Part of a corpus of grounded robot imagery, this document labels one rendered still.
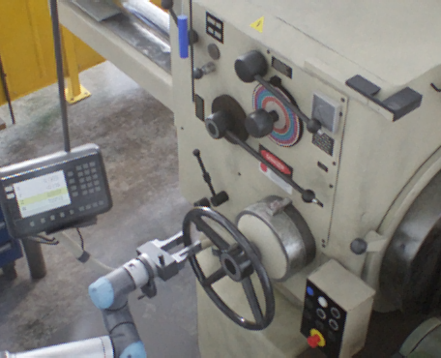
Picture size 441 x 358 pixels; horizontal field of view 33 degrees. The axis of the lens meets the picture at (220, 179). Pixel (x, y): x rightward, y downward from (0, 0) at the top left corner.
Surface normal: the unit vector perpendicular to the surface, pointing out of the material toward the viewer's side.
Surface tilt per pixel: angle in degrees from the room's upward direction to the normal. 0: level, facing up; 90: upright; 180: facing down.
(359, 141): 90
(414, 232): 58
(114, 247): 0
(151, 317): 0
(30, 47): 90
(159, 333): 0
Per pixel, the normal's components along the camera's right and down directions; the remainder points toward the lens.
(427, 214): -0.56, -0.18
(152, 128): 0.00, -0.73
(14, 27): 0.64, 0.52
